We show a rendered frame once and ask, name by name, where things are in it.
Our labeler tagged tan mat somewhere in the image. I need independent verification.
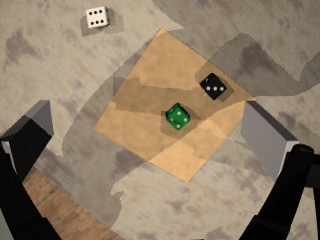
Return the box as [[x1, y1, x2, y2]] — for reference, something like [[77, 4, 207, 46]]
[[93, 28, 257, 183]]

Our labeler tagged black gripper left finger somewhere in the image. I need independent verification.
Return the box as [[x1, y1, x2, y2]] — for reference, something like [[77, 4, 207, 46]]
[[0, 100, 62, 240]]

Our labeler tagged green die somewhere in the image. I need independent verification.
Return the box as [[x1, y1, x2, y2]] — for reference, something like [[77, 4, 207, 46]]
[[165, 103, 191, 131]]

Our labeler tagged black die with white pips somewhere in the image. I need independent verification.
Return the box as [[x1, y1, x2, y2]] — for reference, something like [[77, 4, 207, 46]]
[[200, 73, 227, 100]]

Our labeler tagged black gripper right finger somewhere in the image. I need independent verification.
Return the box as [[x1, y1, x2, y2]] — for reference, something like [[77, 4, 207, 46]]
[[239, 100, 320, 240]]

